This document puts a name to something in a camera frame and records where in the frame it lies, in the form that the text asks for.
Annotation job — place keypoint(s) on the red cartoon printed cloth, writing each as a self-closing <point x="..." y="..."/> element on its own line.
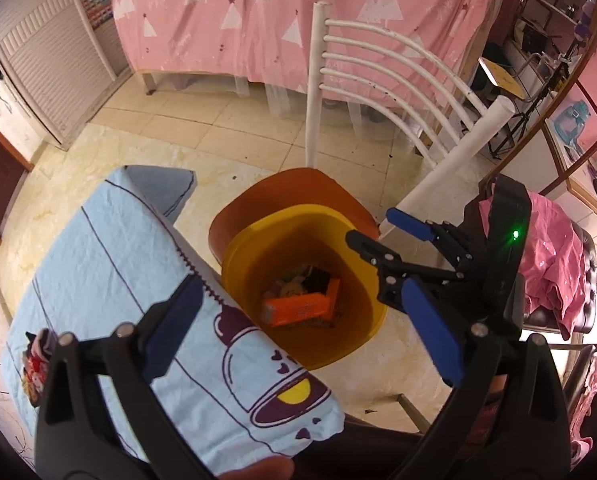
<point x="41" y="365"/>

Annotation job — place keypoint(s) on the person's left hand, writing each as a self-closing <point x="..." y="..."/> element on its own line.
<point x="258" y="470"/>

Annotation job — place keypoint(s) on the white chair with brown seat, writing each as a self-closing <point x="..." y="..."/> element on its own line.
<point x="313" y="85"/>

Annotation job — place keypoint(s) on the white slatted wardrobe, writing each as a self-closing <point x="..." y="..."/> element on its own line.
<point x="53" y="50"/>

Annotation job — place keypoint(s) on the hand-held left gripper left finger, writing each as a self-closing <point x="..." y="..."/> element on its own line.
<point x="176" y="320"/>

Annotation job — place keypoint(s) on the pink garment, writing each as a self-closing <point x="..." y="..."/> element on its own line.
<point x="553" y="260"/>

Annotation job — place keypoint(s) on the light blue printed tablecloth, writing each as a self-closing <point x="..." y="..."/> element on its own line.
<point x="128" y="260"/>

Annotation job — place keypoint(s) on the black tripod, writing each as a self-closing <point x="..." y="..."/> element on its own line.
<point x="510" y="130"/>

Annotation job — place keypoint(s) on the orange cardboard box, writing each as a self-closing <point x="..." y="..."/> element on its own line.
<point x="298" y="307"/>

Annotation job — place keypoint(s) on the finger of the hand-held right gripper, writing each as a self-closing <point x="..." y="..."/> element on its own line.
<point x="408" y="220"/>
<point x="373" y="250"/>

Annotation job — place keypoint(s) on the yellow plastic bin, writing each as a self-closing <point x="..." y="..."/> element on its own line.
<point x="248" y="260"/>

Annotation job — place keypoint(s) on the pink tree-print curtain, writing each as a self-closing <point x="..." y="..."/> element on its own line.
<point x="258" y="20"/>

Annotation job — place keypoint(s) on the black cloth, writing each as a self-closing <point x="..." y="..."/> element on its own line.
<point x="317" y="280"/>

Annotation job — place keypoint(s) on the teal toy box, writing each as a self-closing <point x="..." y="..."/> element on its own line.
<point x="572" y="122"/>

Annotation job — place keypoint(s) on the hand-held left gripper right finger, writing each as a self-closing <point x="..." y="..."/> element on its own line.
<point x="436" y="330"/>

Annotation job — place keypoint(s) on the yellow wooden stool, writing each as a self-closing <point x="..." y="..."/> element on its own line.
<point x="503" y="77"/>

